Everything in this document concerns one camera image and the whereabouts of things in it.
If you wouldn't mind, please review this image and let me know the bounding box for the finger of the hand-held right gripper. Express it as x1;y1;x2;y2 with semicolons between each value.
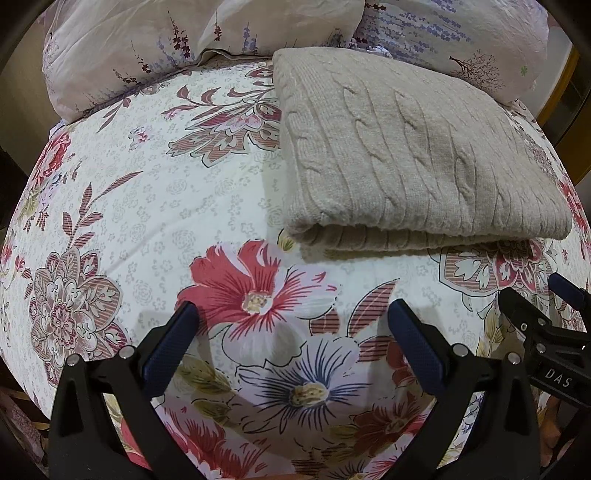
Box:
499;287;591;352
549;272;581;302

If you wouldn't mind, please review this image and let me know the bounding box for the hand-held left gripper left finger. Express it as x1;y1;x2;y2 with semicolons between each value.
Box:
48;301;204;480

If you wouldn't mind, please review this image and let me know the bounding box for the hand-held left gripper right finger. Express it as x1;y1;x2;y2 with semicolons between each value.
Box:
387;298;542;480

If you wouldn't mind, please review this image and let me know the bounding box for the beige cable knit sweater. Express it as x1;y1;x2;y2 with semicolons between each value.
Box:
271;46;574;265

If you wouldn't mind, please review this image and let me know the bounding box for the floral bed sheet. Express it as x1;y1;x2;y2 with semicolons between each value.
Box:
0;59;591;480

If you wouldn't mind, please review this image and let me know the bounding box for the yellow wooden furniture edge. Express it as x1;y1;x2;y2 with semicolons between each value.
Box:
536;45;583;141

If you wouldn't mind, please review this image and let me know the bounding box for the white pillow with lavender print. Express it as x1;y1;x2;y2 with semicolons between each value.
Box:
355;0;551;105

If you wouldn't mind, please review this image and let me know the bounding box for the white pillow with purple sprigs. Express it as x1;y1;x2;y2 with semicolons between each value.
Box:
42;0;366;124

